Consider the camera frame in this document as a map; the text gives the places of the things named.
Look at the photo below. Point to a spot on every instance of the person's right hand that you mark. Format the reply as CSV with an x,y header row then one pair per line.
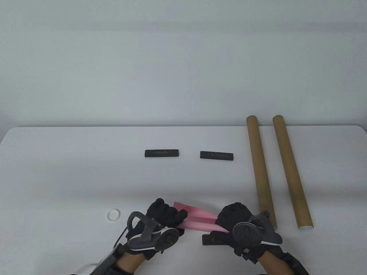
x,y
235,213

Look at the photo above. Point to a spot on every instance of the person's left hand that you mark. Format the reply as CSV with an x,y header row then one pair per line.
x,y
166,214

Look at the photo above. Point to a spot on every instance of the pink paper sheet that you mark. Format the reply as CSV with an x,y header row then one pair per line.
x,y
197,213

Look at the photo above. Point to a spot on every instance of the black rectangular paperweight bar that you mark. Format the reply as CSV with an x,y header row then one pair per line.
x,y
161,153
212,239
216,156

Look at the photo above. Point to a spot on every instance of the white plastic tube cap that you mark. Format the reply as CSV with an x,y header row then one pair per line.
x,y
113,214

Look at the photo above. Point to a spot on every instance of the brown cardboard mailing tube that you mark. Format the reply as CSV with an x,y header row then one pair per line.
x,y
289,172
258,157

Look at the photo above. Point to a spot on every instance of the person's left forearm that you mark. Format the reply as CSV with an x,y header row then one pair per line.
x,y
130,265

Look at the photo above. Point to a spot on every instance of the person's right forearm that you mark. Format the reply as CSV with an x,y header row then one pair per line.
x,y
273,265

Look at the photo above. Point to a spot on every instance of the grey left hand controller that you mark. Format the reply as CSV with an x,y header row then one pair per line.
x,y
167,237

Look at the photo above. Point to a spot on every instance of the grey hand controller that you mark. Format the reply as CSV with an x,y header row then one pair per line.
x,y
246,235
167,237

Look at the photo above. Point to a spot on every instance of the grey right hand controller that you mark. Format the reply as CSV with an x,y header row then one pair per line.
x,y
246,235

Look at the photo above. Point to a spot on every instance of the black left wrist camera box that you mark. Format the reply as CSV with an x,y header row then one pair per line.
x,y
107,260

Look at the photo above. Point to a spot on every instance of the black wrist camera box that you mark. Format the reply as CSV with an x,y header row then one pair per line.
x,y
295,266
107,260

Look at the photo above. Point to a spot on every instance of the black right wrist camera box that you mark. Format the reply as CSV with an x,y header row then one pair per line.
x,y
295,266

